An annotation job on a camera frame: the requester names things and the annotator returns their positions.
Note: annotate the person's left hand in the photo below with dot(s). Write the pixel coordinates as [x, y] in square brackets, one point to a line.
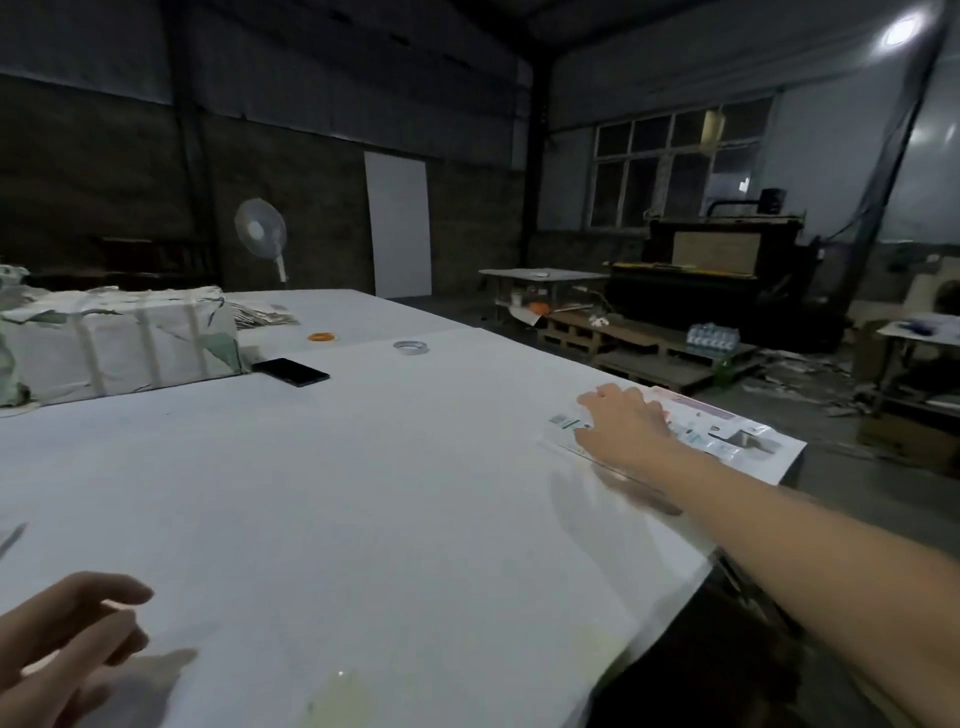
[53, 660]

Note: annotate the person's right hand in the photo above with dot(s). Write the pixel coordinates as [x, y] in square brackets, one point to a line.
[623, 428]

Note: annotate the stack of finished cartons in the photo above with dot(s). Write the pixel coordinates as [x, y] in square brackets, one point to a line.
[561, 425]

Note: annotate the person's right forearm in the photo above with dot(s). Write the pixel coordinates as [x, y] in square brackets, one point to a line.
[818, 578]

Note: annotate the low wooden pallets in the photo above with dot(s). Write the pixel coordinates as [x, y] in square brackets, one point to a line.
[645, 345]

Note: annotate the pack of clear bottles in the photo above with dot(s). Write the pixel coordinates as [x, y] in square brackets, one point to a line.
[713, 338]

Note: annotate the cluttered side table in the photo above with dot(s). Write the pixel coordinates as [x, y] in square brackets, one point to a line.
[543, 276]

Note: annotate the dark workshop machine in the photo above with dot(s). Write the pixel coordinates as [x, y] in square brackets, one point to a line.
[728, 278]

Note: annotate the white tape roll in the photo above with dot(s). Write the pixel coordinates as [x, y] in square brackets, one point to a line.
[398, 348]

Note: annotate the large paned window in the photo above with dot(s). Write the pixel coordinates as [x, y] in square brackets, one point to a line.
[683, 158]

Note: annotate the brown cardboard carton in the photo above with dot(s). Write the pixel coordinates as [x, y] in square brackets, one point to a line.
[908, 440]

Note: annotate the white board panel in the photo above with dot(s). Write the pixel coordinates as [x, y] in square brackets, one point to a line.
[399, 225]

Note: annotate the small cluttered work table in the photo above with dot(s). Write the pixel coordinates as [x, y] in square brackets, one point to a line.
[918, 330]

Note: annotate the small orange tape roll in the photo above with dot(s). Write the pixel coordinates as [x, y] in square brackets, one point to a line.
[323, 336]

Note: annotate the green printed wrapped bundle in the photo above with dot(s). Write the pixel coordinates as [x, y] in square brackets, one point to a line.
[12, 345]

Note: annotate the black smartphone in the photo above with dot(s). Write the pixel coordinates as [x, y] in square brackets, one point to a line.
[290, 372]

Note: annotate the small white paper stack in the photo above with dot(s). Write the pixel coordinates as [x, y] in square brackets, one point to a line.
[258, 314]

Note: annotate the dark wooden chair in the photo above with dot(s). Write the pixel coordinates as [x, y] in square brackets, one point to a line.
[143, 255]

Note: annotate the white standing fan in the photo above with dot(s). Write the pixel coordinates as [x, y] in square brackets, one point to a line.
[260, 225]

